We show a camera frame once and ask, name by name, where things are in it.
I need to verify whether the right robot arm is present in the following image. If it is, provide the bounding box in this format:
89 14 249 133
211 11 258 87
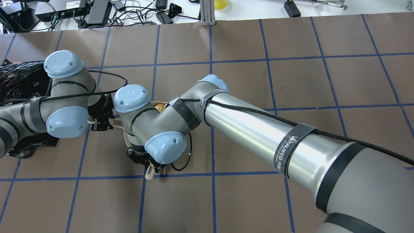
114 75 414 233

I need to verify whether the yellow tape roll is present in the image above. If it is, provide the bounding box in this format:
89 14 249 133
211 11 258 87
213 0 229 9

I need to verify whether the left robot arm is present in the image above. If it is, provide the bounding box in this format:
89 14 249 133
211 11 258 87
0 50 114 156

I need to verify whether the brown potato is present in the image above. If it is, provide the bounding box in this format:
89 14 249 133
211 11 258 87
154 104 166 112

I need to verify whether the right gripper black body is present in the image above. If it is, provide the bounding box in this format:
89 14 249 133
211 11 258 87
126 146 166 172

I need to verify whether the black bag lined bin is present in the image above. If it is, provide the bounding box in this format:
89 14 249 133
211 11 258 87
0 59 59 158

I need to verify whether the beige hand brush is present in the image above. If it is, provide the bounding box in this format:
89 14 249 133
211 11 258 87
145 163 156 181

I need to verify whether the black power adapter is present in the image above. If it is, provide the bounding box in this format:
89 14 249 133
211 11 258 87
284 0 301 18

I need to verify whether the aluminium frame post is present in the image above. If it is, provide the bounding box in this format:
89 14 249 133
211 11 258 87
200 0 216 26

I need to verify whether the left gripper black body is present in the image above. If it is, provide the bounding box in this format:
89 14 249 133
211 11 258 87
88 94 115 131

